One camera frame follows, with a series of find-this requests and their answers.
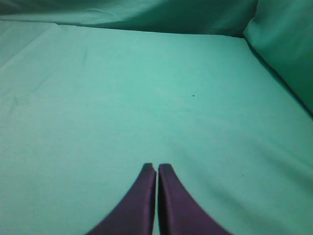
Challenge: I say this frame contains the green cloth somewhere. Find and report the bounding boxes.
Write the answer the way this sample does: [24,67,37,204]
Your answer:
[0,0,313,235]

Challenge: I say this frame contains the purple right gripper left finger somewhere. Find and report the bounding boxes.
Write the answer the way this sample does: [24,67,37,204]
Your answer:
[88,163,157,235]

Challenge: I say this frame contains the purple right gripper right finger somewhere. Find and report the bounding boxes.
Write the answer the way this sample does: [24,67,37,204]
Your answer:
[157,164,230,235]

